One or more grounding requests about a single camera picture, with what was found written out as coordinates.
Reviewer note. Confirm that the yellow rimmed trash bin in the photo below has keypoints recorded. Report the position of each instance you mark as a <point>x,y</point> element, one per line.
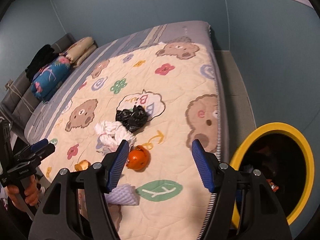
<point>282,154</point>

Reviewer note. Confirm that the black cloth on headboard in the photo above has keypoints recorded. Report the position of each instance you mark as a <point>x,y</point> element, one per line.
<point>43,57</point>

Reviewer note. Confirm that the orange snack bag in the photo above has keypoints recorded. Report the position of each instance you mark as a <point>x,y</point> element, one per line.
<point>273,186</point>

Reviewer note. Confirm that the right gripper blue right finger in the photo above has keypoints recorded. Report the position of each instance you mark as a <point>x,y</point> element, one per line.
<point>204,167</point>

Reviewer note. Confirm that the cream cartoon bear quilt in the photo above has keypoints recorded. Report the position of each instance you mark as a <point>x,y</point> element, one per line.
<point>172,200</point>

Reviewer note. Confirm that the grey bed headboard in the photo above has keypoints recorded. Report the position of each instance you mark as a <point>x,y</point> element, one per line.
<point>19,103</point>

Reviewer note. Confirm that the white foam net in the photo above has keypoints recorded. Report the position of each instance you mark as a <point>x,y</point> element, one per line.
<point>124,194</point>

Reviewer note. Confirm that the white plastic bag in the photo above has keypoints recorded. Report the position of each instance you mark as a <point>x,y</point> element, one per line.
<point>110,135</point>

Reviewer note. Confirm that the blue floral pillow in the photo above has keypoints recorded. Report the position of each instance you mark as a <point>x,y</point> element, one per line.
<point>49,79</point>

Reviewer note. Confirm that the striped grey bed sheet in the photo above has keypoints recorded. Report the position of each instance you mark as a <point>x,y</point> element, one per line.
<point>170,70</point>

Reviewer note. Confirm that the person's left hand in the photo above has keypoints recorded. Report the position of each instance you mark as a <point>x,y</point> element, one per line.
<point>31,194</point>

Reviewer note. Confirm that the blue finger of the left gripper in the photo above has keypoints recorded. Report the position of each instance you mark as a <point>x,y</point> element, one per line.
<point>39,145</point>

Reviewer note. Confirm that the cream folded blanket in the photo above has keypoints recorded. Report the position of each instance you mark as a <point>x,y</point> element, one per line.
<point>80,50</point>

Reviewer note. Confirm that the black plastic bag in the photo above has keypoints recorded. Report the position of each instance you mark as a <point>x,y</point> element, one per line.
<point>133,119</point>

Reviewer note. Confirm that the orange peel piece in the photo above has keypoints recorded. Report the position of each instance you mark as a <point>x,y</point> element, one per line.
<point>82,165</point>

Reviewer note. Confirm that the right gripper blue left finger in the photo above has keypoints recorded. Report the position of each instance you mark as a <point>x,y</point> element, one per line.
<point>116,165</point>

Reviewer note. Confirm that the orange tangerine peel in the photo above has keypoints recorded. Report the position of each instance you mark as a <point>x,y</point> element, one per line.
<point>138,158</point>

